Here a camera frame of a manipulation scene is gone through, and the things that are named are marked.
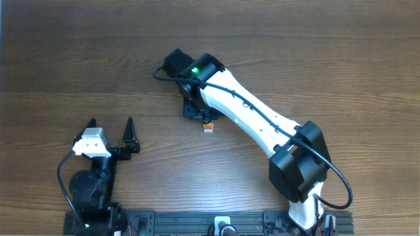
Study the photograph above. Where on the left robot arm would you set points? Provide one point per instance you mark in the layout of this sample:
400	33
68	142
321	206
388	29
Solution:
85	190

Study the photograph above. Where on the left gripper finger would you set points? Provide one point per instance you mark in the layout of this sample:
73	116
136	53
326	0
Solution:
130	137
89	124

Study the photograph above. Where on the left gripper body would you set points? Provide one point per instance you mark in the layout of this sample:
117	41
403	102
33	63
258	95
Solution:
119	154

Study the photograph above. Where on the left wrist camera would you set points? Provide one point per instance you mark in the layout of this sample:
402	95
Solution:
92	144

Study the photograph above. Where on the mounting rail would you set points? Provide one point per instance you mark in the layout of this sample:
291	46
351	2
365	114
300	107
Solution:
183	223

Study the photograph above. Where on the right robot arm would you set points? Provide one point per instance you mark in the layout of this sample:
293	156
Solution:
243	111

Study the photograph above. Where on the orange cube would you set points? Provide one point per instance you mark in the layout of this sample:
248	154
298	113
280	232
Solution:
208	125

